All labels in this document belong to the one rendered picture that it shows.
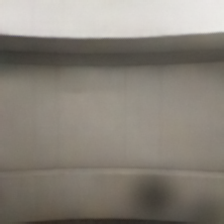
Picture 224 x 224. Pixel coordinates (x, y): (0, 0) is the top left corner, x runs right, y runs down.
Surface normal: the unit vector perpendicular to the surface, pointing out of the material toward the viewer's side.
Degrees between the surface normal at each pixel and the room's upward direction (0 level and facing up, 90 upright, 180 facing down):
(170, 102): 90
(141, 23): 90
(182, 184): 90
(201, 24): 90
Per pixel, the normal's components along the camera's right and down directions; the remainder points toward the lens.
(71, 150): 0.11, 0.00
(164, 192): -0.16, 0.00
